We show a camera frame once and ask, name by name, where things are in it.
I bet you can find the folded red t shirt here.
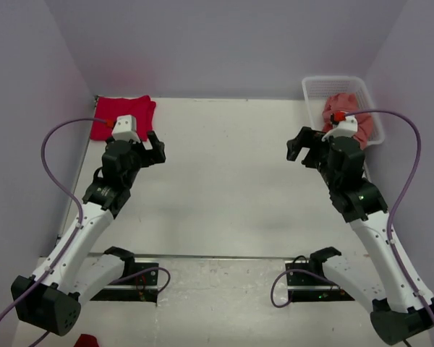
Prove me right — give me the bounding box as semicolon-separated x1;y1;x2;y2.
90;95;156;141

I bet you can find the salmon pink t shirt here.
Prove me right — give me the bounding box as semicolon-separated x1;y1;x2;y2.
321;92;375;150

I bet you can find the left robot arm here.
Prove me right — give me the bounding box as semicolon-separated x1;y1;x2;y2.
11;131;166;336

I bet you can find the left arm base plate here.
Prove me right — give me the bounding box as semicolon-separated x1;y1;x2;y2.
91;270;159;304

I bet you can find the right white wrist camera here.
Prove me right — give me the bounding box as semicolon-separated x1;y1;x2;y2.
322;111;358;142

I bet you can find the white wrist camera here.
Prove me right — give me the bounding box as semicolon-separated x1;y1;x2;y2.
111;115;140;142
322;111;358;142

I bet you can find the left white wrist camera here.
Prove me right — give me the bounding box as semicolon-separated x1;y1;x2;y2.
111;115;140;142

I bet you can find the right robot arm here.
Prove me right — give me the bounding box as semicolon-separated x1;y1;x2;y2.
286;127;434;346

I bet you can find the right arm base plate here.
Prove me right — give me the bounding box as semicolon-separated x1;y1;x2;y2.
286;272;354;303

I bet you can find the red cloth at bottom edge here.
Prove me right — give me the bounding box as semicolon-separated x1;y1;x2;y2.
74;334;99;347

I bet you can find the white plastic basket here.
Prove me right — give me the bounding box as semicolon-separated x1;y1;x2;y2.
302;76;375;130

